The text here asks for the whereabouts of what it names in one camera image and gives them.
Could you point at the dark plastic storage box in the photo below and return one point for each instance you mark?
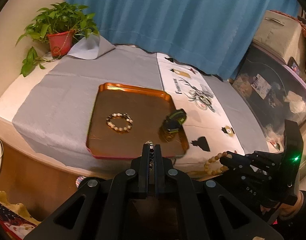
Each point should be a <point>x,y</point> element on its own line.
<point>271,90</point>

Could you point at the orange metal tray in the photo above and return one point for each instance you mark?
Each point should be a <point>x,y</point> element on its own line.
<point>125,117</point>

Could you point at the black green smartwatch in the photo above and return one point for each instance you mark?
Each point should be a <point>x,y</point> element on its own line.
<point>174,121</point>

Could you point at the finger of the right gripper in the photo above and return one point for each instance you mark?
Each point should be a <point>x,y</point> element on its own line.
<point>238,166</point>
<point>234,159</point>

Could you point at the blue curtain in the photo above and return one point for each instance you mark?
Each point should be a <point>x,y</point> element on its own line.
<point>212,35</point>

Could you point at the grey printed tablecloth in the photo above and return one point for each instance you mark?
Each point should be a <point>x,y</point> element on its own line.
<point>55,117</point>

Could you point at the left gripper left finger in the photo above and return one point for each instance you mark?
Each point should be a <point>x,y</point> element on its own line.
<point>143,173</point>

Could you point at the beige fabric storage bag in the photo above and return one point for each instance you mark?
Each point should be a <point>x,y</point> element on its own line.
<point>282,36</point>

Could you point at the green potted plant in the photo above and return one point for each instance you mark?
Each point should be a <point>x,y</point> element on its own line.
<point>60,26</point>

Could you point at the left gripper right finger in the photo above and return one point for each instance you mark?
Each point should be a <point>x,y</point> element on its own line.
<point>159,170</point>

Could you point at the person right hand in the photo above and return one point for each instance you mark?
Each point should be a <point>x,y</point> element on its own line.
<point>287,214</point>

